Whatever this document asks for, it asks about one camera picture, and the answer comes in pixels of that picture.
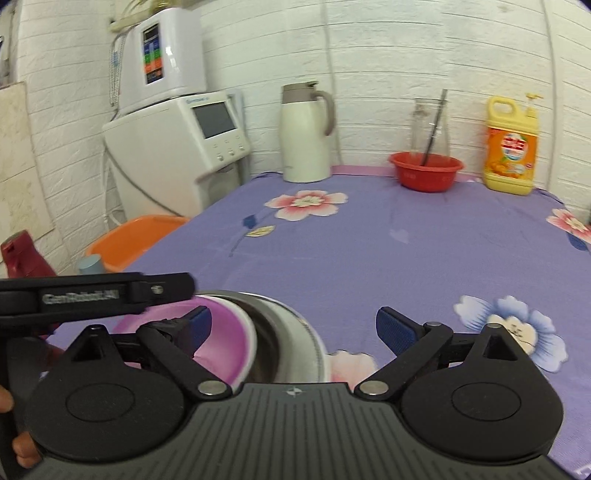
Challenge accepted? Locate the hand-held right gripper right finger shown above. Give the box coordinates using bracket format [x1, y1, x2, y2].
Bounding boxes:
[353, 306, 537, 398]

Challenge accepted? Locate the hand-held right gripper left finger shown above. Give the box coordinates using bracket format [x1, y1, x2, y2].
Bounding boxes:
[69, 306, 234, 400]

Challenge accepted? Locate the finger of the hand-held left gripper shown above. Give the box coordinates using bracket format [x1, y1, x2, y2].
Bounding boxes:
[130, 272, 195, 306]

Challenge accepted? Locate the purple plastic bowl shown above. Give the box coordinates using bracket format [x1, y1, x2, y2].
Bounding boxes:
[111, 296, 251, 385]

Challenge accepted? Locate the stainless steel bowl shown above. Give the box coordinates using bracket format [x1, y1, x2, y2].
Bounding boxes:
[198, 290, 302, 385]

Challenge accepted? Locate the white plate with dark rim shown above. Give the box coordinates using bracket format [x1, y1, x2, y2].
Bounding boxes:
[259, 296, 331, 385]

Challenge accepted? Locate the person's left hand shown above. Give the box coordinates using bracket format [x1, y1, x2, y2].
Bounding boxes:
[0, 385, 41, 469]

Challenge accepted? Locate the grey blue cup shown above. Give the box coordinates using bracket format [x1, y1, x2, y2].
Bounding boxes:
[76, 254, 103, 276]

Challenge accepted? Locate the dark red bottle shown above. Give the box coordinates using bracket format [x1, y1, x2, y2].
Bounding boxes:
[0, 230, 58, 278]

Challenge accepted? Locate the orange plastic basin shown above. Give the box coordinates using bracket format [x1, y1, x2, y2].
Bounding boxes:
[85, 215, 190, 273]

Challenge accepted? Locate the purple floral tablecloth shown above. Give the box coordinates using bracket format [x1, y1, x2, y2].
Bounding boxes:
[44, 165, 591, 480]

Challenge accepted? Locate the white water dispenser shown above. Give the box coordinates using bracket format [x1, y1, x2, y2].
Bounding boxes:
[102, 90, 252, 221]

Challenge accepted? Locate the red plastic basket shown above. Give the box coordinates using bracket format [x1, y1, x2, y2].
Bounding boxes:
[388, 151, 465, 193]

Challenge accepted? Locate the cream thermos jug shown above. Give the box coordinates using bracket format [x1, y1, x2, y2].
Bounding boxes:
[280, 80, 336, 184]

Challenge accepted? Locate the clear glass carafe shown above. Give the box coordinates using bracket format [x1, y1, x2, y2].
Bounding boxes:
[411, 98, 451, 158]

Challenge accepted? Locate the black stirring stick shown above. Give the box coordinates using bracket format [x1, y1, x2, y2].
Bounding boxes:
[421, 89, 448, 166]

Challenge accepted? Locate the yellow detergent pump bottle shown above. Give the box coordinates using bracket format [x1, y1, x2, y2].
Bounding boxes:
[483, 93, 543, 196]

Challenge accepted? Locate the white water purifier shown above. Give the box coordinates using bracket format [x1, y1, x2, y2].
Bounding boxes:
[111, 7, 207, 117]

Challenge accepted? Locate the white wall pipe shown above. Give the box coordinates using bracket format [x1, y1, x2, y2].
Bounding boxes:
[540, 0, 563, 191]

